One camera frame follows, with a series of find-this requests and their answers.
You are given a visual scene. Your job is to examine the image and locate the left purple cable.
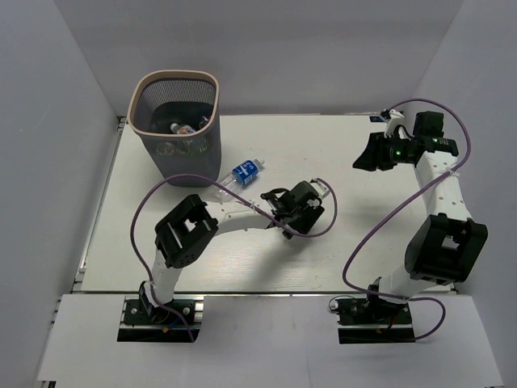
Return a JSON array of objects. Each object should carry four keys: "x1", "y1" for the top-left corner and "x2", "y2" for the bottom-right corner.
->
[{"x1": 129, "y1": 173, "x2": 339, "y2": 340}]

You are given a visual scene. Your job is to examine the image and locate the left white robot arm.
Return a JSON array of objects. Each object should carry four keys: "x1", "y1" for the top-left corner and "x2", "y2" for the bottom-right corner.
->
[{"x1": 139, "y1": 179, "x2": 330, "y2": 323}]

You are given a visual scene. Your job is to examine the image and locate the purple cable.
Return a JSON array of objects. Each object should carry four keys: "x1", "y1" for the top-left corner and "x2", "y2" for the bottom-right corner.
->
[
  {"x1": 129, "y1": 173, "x2": 339, "y2": 340},
  {"x1": 342, "y1": 98, "x2": 473, "y2": 340}
]

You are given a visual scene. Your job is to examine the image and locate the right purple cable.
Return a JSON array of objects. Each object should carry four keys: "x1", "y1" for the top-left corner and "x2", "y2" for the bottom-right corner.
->
[{"x1": 342, "y1": 98, "x2": 473, "y2": 340}]

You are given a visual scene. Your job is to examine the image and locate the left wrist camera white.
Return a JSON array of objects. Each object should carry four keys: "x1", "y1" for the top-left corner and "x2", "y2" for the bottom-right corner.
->
[{"x1": 309, "y1": 179, "x2": 330, "y2": 200}]

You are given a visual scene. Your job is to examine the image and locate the white label clear bottle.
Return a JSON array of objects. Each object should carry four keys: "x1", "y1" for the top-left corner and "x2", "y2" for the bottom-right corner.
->
[{"x1": 170, "y1": 123, "x2": 196, "y2": 135}]

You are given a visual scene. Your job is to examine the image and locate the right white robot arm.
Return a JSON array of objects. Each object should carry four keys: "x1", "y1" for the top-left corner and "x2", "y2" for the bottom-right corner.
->
[{"x1": 352, "y1": 109, "x2": 488, "y2": 323}]

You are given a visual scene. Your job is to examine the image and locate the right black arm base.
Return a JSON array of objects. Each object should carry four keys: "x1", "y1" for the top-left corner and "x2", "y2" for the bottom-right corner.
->
[{"x1": 328, "y1": 295, "x2": 415, "y2": 344}]

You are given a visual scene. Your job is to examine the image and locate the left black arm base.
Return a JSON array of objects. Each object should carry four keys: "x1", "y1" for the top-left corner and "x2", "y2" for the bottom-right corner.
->
[{"x1": 117, "y1": 294, "x2": 204, "y2": 344}]

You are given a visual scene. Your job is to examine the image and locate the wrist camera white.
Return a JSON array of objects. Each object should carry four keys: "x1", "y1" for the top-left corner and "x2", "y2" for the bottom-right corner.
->
[
  {"x1": 309, "y1": 179, "x2": 330, "y2": 200},
  {"x1": 380, "y1": 109, "x2": 405, "y2": 137}
]

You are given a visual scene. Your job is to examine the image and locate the grey mesh waste bin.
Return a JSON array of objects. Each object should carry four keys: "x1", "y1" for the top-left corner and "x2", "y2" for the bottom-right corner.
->
[{"x1": 127, "y1": 70, "x2": 222, "y2": 180}]

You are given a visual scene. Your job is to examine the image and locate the blue label plastic bottle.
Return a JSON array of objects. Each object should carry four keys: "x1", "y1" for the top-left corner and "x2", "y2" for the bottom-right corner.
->
[{"x1": 209, "y1": 158, "x2": 265, "y2": 203}]

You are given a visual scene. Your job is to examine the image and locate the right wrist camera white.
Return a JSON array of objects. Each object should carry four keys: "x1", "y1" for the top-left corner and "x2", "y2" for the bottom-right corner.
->
[{"x1": 380, "y1": 109, "x2": 405, "y2": 137}]

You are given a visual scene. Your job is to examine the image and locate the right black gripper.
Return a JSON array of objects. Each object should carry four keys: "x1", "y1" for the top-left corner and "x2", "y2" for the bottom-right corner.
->
[{"x1": 353, "y1": 131, "x2": 414, "y2": 171}]

